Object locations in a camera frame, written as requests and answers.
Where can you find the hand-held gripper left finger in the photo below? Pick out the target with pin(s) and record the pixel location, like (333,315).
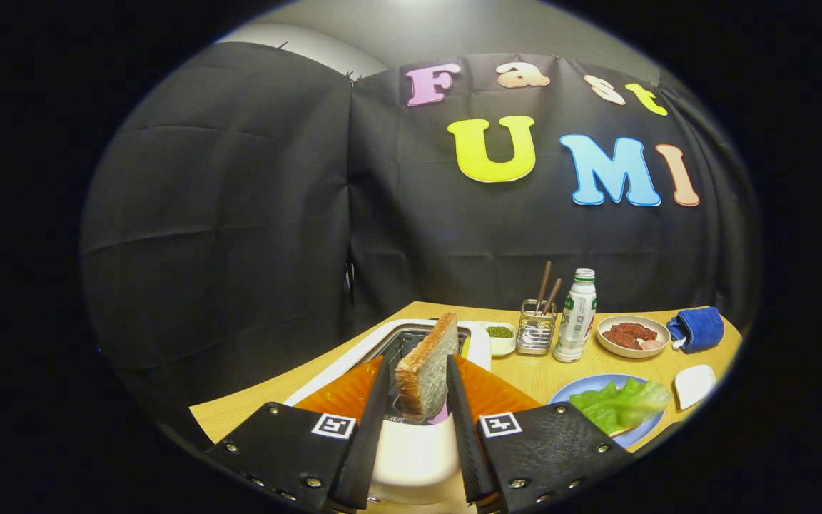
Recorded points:
(372,428)

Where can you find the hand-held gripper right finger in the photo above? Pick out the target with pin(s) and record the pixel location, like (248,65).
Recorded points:
(462,428)

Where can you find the toasted bread slice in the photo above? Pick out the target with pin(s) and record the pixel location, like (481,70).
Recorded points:
(425,371)

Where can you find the green lettuce leaf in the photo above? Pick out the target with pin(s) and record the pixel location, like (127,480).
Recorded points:
(621,405)

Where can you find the white toaster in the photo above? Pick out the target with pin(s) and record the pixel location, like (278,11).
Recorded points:
(414,457)

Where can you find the white seasoning dish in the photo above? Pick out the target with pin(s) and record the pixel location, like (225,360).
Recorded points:
(502,348)

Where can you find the blue round plate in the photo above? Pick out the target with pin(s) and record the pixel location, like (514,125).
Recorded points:
(564,392)

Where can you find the white bottle green cap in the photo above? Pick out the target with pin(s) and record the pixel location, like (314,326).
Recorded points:
(575,321)

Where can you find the brown chopstick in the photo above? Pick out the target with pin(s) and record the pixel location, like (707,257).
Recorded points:
(554,293)
(544,282)

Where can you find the brown meat piece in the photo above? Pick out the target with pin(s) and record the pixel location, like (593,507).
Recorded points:
(638,330)
(619,340)

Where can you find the pink ham slice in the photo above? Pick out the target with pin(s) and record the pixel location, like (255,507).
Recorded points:
(652,345)

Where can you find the beige round plate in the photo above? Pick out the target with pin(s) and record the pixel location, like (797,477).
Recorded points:
(661,330)

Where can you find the white square plate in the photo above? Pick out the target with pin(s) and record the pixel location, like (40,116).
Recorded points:
(694,385)

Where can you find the black backdrop cloth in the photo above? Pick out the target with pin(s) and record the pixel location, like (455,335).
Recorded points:
(240,214)

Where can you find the blue folded towel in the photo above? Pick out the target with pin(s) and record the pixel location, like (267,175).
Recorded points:
(700,328)

